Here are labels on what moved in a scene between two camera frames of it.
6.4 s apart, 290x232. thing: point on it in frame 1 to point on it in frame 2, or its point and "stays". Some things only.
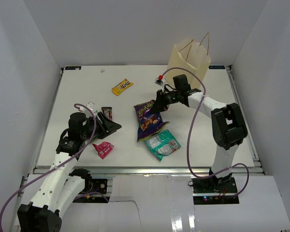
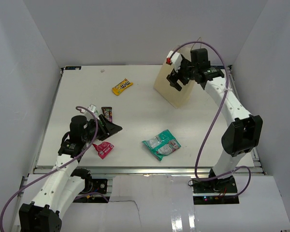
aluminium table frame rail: (44, 171) stays
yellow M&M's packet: (119, 87) stays
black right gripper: (161, 104) to (173, 77)
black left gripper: (107, 127) stays
